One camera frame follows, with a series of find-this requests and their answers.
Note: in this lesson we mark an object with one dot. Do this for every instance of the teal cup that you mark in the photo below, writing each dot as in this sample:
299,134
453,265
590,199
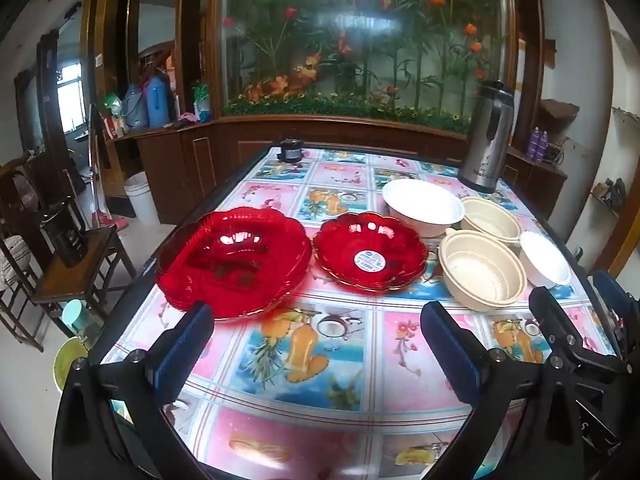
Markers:
75,315

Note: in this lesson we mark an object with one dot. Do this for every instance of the small wooden side cabinet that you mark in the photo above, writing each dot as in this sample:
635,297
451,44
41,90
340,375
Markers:
535,182

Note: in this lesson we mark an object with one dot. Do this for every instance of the large white foam bowl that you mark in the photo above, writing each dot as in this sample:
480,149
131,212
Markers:
422,207

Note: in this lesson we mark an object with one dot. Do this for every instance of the stainless steel thermos jug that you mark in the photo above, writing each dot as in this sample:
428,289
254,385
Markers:
487,145

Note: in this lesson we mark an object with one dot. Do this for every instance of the green packet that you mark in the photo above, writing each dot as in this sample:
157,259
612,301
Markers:
201,102

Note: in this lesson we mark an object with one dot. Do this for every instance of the wooden chair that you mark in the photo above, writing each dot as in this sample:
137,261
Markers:
75,280

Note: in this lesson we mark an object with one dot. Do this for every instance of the large red scalloped plate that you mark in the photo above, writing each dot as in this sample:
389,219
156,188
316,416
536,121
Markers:
235,255

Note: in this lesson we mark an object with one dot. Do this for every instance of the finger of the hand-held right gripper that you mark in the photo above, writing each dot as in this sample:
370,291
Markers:
609,292
555,315

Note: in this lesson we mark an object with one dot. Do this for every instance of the yellow-green basin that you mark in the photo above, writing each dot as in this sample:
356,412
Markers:
65,365

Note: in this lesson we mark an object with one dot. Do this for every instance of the dark shoes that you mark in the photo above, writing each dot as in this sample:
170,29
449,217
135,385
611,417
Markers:
610,192

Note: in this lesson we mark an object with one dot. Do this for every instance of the colourful snack packet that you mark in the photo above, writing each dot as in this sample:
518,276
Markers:
114,117

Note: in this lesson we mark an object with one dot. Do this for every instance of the beige plastic bowl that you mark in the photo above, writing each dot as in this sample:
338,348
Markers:
480,272
492,220

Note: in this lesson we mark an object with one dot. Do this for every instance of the red mop with metal pole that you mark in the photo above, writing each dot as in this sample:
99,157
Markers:
94,160

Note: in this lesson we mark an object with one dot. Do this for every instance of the black box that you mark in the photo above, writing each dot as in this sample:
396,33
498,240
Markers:
65,240

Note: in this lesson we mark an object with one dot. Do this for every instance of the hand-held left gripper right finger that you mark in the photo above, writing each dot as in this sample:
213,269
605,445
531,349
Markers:
452,355

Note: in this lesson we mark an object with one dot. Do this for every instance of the purple bottle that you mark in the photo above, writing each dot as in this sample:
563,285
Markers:
535,144
544,146

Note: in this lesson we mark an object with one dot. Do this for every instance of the printed fruit tablecloth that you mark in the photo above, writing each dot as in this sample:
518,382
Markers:
320,360

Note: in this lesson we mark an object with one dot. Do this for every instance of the small red plate with sticker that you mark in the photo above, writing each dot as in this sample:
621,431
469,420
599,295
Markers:
370,255

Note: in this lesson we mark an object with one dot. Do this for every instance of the long wooden cabinet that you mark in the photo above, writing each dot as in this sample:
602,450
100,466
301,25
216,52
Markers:
210,160

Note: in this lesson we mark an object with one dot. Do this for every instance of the dark blue thermos bottle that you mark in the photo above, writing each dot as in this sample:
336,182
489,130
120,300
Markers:
157,102

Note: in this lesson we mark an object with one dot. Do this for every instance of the small white foam bowl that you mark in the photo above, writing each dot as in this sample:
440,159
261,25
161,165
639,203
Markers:
545,260

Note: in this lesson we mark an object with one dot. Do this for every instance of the small black round device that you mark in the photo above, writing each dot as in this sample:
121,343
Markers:
291,151

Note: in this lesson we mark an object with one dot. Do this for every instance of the window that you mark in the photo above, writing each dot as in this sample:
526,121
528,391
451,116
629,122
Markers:
70,100

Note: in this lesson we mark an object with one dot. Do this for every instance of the white plastic bucket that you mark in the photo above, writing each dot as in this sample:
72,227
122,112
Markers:
141,200

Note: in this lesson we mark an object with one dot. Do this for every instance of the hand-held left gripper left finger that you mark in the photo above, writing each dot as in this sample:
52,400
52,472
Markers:
185,350

